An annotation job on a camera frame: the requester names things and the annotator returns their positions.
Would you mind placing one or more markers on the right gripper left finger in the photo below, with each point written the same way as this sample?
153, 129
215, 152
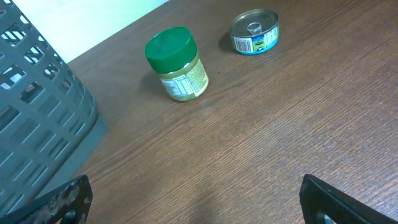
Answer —
68, 203

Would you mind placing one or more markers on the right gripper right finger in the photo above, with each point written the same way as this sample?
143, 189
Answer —
323, 203

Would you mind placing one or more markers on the pull-tab tin can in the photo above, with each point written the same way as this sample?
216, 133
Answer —
254, 32

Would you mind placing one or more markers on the grey plastic lattice basket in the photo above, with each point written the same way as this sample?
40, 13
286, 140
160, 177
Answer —
50, 121

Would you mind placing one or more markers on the green lid spice jar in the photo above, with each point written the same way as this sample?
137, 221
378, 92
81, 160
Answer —
173, 54

